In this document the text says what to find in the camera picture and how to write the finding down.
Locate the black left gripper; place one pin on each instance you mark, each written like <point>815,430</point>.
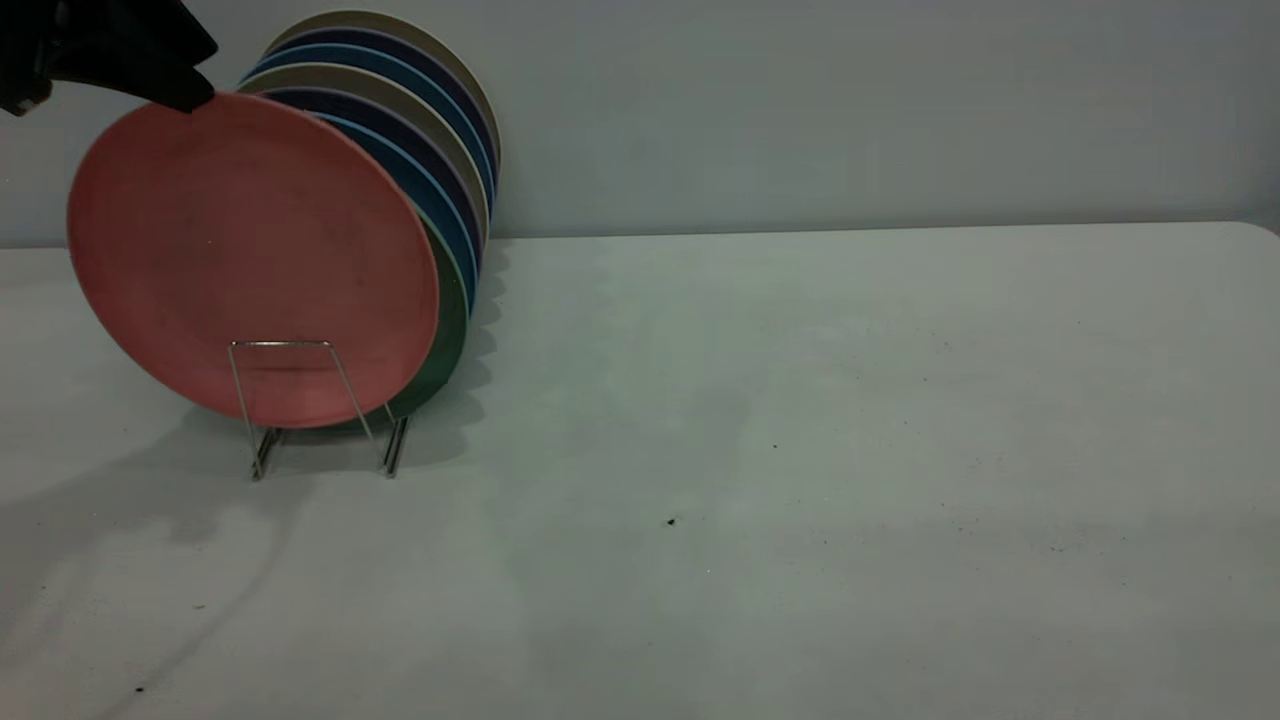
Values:
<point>50,40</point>

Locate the pink round plate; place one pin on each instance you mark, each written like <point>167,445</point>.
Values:
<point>250,260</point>

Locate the beige round plate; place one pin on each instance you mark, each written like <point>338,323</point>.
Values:
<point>340,78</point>
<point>365,20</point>

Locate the blue round plate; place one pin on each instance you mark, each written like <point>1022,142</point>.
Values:
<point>430,185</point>
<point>345,55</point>

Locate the dark purple round plate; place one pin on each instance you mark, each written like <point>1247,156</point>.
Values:
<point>420,135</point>
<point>355,38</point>

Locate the green round plate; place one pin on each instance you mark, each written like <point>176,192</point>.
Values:
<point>455,320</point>

